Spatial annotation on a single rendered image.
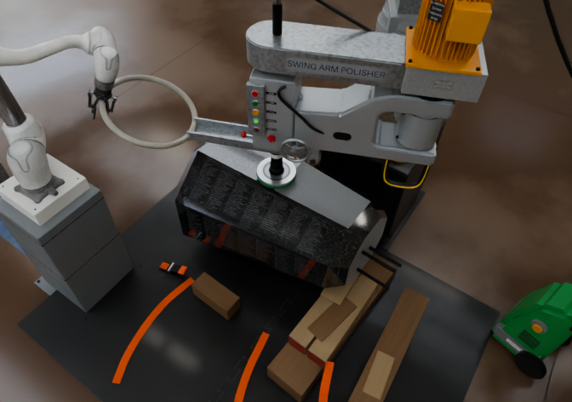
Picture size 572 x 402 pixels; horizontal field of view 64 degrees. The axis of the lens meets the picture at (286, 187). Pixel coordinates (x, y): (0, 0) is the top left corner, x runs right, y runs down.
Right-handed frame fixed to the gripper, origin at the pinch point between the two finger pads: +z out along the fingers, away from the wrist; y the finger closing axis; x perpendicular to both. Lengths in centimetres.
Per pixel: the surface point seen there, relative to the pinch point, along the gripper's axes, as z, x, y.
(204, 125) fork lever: -10, -1, 51
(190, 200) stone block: 36, -17, 56
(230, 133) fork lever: -15, -7, 64
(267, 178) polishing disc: -5, -23, 88
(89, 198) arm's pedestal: 37.3, -26.3, 2.5
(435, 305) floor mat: 34, -66, 216
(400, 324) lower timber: 32, -82, 184
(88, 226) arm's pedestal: 54, -34, 5
